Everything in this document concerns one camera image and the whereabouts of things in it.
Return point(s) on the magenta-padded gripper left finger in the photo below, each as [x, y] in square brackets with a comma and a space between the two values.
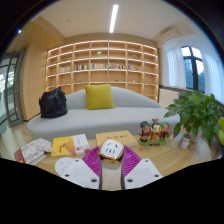
[81, 171]

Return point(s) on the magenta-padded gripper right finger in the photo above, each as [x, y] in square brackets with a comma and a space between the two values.
[141, 171]

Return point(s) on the white book with red print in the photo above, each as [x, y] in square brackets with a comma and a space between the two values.
[81, 144]

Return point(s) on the yellow orange thin book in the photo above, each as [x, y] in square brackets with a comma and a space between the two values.
[62, 146]

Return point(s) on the three-figure colourful figurine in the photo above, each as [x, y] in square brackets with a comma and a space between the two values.
[154, 133]

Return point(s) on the thick yellow book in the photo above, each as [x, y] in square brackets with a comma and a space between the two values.
[115, 137]

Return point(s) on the white floral patterned pouch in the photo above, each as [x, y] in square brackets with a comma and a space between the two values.
[44, 145]

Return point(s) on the small white red cup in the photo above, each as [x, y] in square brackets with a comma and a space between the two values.
[184, 141]

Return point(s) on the grey book with red spine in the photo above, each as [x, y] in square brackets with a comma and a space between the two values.
[30, 153]

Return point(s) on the grey curved sofa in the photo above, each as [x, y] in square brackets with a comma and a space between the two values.
[100, 120]

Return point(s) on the black bag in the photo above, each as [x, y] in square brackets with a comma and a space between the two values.
[52, 103]

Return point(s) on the yellow square cushion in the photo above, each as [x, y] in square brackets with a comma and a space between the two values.
[99, 96]

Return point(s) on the white radiator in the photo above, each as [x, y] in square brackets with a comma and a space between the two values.
[167, 97]

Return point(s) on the green potted plant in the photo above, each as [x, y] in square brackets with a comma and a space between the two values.
[196, 111]

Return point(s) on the lime green chair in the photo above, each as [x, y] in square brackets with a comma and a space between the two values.
[221, 130]

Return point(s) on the white sheer curtain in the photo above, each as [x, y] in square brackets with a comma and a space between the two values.
[174, 66]
[215, 78]

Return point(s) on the dark-framed window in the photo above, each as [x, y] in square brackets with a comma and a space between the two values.
[191, 68]

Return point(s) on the long ceiling light strip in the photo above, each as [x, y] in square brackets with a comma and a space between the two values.
[114, 18]

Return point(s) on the glass door with frame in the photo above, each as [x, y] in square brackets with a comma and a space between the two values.
[11, 90]

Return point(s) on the wooden wall shelf unit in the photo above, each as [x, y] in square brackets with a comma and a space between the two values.
[100, 61]

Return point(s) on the white wall air conditioner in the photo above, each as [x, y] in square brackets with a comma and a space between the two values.
[170, 34]

